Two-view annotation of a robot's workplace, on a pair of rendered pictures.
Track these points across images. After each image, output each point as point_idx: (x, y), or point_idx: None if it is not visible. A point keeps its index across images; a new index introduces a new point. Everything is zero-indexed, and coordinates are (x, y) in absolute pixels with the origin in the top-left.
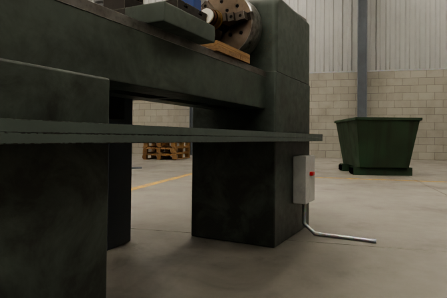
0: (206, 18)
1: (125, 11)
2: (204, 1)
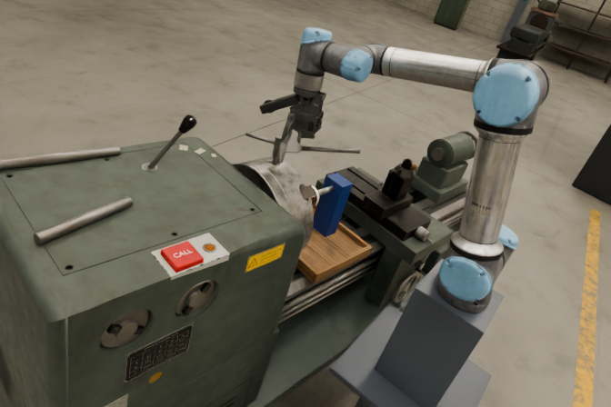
0: (325, 176)
1: (382, 184)
2: (312, 187)
